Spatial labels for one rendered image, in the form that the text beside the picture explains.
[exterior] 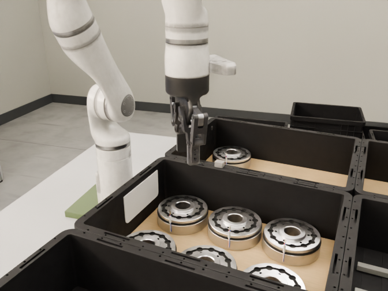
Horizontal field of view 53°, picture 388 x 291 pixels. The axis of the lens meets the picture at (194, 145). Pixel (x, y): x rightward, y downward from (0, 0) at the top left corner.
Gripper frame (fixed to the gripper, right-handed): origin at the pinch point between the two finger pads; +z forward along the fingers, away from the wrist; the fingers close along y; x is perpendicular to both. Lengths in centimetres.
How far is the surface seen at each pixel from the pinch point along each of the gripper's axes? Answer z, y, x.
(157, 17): 3, -328, 84
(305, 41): 21, -243, 198
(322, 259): 17.0, 17.1, 19.2
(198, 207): 13.8, -1.8, 2.8
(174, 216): 14.0, -0.5, -2.6
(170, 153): 7.0, -14.8, 1.0
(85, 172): 30, -60, -16
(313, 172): 17.0, -12.5, 38.7
